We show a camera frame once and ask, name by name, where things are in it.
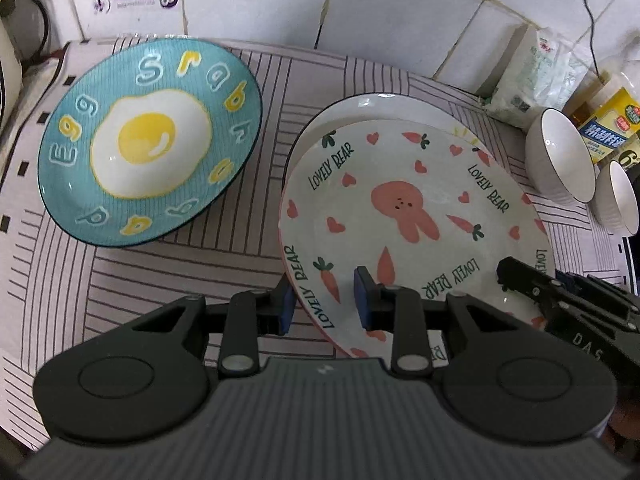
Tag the striped table mat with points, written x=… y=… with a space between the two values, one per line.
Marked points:
x=175 y=280

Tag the white box purple label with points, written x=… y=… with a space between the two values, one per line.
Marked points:
x=75 y=10

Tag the white ribbed bowl black rim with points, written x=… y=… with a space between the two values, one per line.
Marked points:
x=555 y=155
x=617 y=197

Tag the white appliance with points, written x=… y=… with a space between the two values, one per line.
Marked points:
x=7 y=75

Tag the white plastic bag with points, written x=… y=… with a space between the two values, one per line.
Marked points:
x=540 y=70

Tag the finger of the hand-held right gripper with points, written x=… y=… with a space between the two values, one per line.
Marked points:
x=592 y=292
x=517 y=275

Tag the dark object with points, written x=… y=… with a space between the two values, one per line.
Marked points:
x=632 y=265

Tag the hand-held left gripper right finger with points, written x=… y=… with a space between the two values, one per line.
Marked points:
x=361 y=296

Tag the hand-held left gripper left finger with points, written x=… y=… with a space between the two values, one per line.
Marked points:
x=284 y=306

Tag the white plate black rim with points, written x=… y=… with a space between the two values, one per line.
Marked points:
x=350 y=111

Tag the glass bottle yellow label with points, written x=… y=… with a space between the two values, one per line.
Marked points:
x=615 y=122

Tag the blue plate fried egg print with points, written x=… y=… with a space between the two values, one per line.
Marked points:
x=150 y=135

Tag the white plate pink rabbit print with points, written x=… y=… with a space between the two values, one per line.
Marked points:
x=400 y=200

